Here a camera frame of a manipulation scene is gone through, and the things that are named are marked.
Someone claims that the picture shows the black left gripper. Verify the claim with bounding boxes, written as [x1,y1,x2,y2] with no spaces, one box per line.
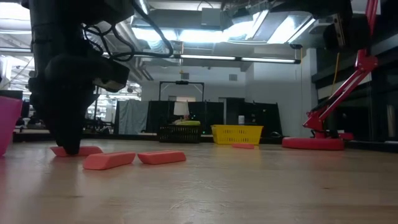
[27,52,131,156]

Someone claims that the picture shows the pink plastic bin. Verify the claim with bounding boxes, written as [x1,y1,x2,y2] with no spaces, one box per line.
[0,95,24,156]

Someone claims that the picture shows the grey hanging curtain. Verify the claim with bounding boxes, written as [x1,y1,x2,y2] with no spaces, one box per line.
[118,99,149,135]

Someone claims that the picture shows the long ceiling light fixture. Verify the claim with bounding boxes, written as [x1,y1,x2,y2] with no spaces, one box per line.
[179,54,297,64]

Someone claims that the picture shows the red desk lamp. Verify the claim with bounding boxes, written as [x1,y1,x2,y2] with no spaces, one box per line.
[282,0,380,151]

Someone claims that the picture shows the black plastic basket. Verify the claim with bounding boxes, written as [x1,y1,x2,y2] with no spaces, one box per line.
[157,124,203,144]

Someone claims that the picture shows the black partition panels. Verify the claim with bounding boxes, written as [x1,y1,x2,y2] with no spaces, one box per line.
[146,98,283,137]

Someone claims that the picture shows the white lampshade table lamp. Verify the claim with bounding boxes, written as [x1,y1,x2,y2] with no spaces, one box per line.
[173,101,190,116]

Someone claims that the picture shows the yellow plastic basket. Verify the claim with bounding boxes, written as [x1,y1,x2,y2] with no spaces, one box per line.
[211,124,264,146]

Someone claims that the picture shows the yellow hanging cord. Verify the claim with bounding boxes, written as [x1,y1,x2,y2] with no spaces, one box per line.
[331,52,340,95]

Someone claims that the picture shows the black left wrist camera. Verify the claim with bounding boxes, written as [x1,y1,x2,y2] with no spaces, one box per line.
[92,65,131,93]

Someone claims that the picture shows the black background rig frame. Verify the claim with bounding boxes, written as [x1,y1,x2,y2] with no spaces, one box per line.
[159,80,205,102]

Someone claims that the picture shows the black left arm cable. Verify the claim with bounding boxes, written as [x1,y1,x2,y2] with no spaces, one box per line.
[82,0,174,62]

